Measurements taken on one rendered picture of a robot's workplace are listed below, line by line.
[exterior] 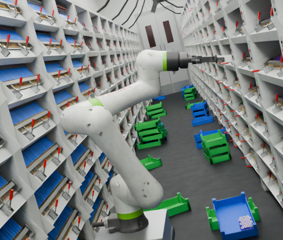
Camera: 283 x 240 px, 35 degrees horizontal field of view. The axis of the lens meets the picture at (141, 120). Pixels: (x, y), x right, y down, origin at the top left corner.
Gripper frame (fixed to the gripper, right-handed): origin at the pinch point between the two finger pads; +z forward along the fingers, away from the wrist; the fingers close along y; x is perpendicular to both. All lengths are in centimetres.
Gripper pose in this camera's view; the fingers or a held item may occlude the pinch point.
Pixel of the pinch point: (224, 58)
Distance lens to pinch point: 207.9
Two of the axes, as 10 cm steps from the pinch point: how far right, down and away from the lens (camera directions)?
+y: -0.6, 1.5, -9.9
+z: 10.0, -0.3, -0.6
